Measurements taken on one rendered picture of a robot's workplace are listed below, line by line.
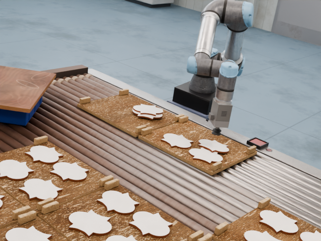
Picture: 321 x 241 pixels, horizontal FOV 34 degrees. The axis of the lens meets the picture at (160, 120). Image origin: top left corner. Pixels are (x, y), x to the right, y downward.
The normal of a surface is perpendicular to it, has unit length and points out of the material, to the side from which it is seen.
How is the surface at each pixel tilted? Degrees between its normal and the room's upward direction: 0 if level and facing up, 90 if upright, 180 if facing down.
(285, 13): 90
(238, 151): 0
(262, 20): 90
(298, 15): 90
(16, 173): 0
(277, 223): 0
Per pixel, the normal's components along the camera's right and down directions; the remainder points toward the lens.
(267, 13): -0.62, 0.22
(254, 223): 0.14, -0.92
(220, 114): 0.19, 0.40
